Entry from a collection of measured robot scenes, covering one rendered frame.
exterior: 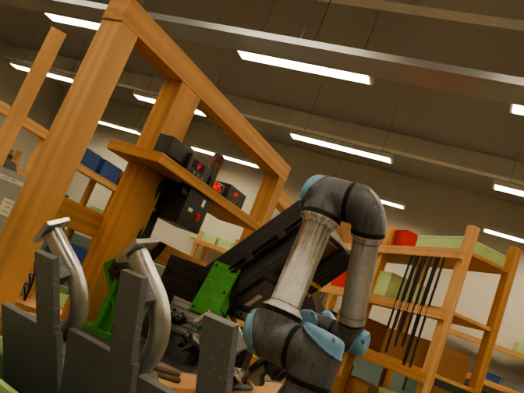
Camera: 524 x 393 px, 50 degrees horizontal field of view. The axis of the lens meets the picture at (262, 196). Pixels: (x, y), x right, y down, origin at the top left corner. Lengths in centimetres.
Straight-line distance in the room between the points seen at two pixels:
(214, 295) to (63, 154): 73
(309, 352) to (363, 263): 30
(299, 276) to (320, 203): 21
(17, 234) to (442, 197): 999
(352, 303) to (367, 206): 28
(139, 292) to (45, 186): 109
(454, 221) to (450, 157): 214
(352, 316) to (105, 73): 107
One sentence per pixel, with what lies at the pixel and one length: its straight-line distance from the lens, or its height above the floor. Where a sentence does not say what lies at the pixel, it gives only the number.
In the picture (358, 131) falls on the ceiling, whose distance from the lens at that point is 963.
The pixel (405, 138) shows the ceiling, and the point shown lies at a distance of 948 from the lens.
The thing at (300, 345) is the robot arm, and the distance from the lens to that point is 145.
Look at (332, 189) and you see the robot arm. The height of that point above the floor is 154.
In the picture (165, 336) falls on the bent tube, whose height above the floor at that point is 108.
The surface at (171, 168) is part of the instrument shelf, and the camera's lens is 204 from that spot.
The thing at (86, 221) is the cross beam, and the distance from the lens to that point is 210.
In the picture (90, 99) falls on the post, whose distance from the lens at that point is 187.
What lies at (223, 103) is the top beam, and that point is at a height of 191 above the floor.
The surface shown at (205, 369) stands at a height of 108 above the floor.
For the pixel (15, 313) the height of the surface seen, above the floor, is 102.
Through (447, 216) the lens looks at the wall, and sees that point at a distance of 1118.
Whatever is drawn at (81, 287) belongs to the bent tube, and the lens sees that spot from 91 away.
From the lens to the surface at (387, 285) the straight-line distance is 508.
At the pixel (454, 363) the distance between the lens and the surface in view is 461.
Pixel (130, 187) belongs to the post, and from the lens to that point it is 212.
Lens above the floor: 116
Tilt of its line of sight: 11 degrees up
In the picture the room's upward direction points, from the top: 21 degrees clockwise
